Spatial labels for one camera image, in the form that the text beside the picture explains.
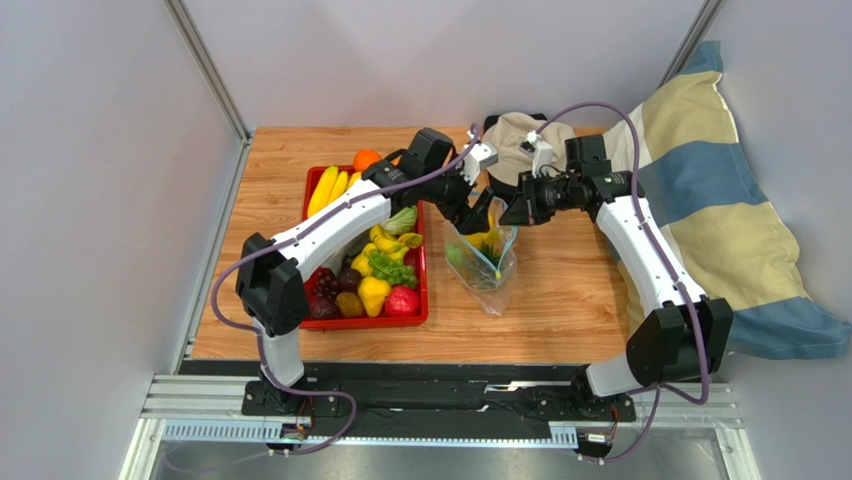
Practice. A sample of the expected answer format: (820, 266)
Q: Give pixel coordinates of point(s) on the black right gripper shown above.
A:
(527, 202)

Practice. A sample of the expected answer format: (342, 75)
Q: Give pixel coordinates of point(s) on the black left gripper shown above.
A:
(479, 220)

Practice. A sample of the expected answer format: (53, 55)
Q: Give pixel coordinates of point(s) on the orange toy pineapple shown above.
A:
(483, 272)

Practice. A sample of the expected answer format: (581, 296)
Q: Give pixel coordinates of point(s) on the green toy cucumber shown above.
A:
(455, 255)

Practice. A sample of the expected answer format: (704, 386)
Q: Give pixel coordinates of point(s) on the clear zip top bag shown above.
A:
(495, 301)

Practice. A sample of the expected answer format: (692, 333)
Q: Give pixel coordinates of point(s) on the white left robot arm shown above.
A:
(272, 272)

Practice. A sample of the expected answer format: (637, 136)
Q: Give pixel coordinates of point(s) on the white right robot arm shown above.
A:
(684, 333)

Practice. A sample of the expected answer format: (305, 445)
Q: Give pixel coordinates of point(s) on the black folded cloth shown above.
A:
(505, 132)

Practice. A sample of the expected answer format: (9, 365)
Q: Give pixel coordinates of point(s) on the green toy cabbage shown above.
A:
(404, 221)

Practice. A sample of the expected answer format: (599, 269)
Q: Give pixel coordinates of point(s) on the beige bucket hat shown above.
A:
(556, 134)

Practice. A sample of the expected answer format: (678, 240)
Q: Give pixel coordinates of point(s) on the yellow toy bananas bunch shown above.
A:
(395, 247)

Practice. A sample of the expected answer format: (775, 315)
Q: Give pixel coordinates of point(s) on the green toy grapes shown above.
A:
(391, 270)

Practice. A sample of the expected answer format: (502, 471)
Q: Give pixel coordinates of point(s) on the red toy strawberry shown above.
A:
(402, 302)

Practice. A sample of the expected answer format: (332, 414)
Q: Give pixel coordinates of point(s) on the red plastic tray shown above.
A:
(418, 262)

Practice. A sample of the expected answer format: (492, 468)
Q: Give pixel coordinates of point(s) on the yellow toy bell pepper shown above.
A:
(373, 293)

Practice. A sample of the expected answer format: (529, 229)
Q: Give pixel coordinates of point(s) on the orange toy orange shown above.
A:
(363, 159)

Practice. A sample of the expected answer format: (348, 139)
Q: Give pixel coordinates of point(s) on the yellow toy banana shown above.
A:
(327, 184)

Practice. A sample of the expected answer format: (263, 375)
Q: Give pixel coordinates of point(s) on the brown toy kiwi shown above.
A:
(350, 305)

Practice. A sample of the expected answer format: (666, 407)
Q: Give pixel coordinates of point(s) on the dark purple toy grapes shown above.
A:
(328, 285)

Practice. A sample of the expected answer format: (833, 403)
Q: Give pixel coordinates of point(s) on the dark red toy plum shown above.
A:
(321, 308)

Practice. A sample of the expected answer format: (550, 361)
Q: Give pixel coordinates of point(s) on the striped pillow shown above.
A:
(703, 195)

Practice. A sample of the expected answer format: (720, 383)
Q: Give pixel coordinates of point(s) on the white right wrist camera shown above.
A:
(539, 151)

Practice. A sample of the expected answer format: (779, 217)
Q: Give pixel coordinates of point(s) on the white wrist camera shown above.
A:
(476, 157)
(539, 151)

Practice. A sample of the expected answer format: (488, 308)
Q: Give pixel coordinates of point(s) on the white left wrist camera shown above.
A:
(476, 157)

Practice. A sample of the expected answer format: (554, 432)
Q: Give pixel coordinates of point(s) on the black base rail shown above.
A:
(437, 401)

